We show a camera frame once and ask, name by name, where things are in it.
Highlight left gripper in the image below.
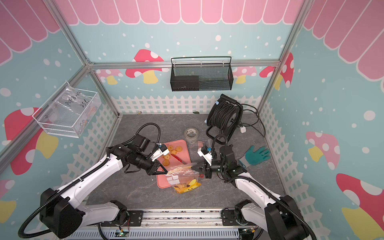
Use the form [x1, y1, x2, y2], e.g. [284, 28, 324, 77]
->
[130, 152, 168, 176]

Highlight red metal tongs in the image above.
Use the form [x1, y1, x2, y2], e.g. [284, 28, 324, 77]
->
[171, 154, 191, 165]

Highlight clear resealable bag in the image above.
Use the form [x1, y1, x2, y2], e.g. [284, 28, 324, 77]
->
[166, 163, 202, 194]

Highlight small clear zip bag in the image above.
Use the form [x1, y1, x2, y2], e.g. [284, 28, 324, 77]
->
[198, 141, 211, 154]

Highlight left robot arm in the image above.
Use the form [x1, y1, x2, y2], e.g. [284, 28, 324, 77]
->
[18, 124, 169, 239]

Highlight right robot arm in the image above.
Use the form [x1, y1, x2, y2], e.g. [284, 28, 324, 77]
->
[192, 141, 317, 240]

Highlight green rubber glove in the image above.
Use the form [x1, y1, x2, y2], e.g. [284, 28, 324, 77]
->
[238, 146, 271, 169]

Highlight pink plastic tray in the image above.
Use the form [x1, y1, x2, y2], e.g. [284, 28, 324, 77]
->
[158, 140, 191, 171]

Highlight white power plug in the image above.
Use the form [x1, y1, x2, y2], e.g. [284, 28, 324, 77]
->
[240, 126, 247, 134]

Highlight clear tape roll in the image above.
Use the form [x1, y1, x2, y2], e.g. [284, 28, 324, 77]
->
[184, 127, 199, 144]

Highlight black cable reel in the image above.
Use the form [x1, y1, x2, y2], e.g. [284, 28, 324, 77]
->
[206, 94, 244, 145]

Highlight clear wire wall basket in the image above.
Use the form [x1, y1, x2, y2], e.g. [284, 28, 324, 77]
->
[32, 82, 102, 138]

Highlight black mesh wall basket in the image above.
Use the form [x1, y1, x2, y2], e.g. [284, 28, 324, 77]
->
[170, 56, 234, 92]

